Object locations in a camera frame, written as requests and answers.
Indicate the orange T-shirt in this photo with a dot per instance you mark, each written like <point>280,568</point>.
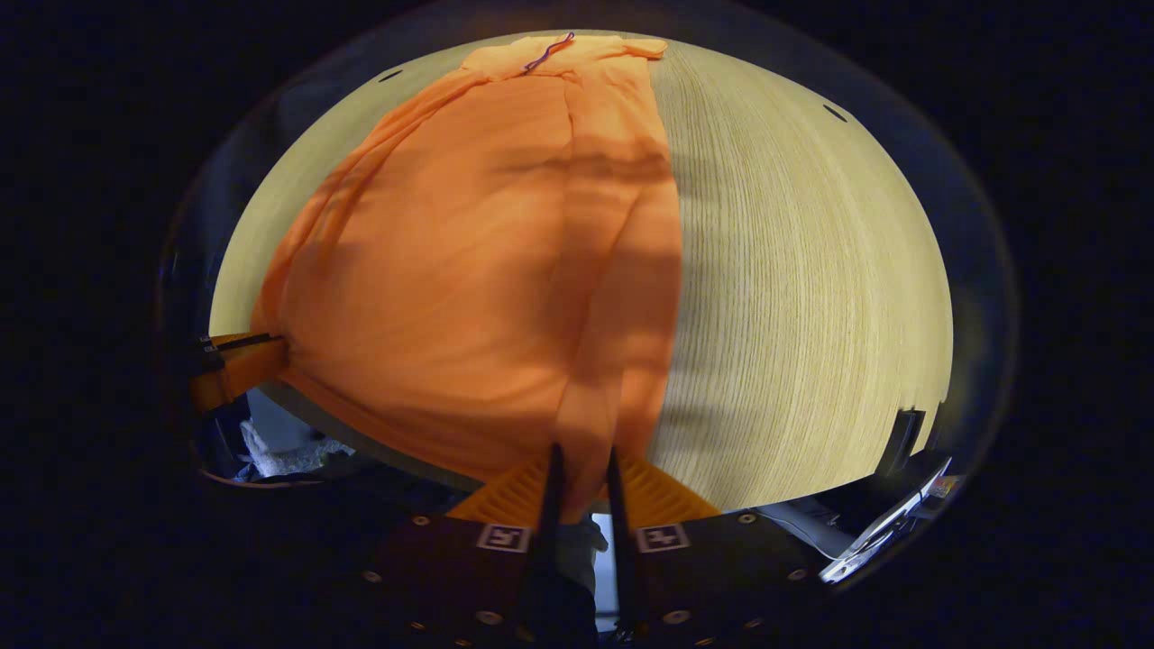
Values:
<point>469,270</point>

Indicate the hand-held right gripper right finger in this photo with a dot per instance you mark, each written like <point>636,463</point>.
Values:
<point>620,514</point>

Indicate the white flat device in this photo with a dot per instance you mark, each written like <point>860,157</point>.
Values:
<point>888,527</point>

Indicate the black rectangular object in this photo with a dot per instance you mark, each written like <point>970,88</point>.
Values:
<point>904,442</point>

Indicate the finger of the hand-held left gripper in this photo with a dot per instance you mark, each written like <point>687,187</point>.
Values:
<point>243,365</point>

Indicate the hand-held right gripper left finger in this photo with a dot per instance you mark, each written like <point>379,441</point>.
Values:
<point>548,505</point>

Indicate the white crumpled cloth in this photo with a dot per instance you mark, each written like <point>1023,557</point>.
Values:
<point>279,460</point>

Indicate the grey cloth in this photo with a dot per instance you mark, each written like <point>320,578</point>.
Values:
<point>581,541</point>

